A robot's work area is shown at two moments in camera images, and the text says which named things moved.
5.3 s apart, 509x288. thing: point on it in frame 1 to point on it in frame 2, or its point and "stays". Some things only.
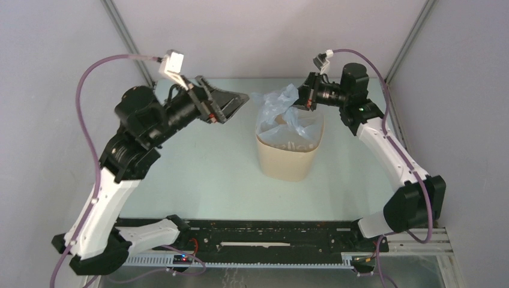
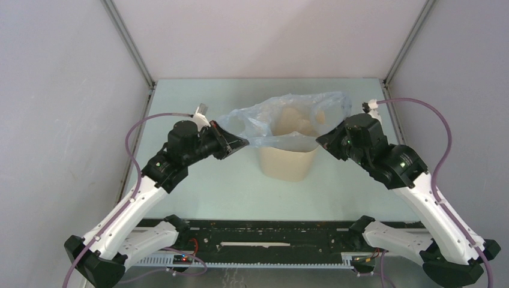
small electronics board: x=182 y=259 stays
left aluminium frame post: x=115 y=17 stays
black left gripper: x=215 y=104 to x=227 y=143
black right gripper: x=308 y=92 to x=329 y=141
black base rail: x=343 y=236 stays
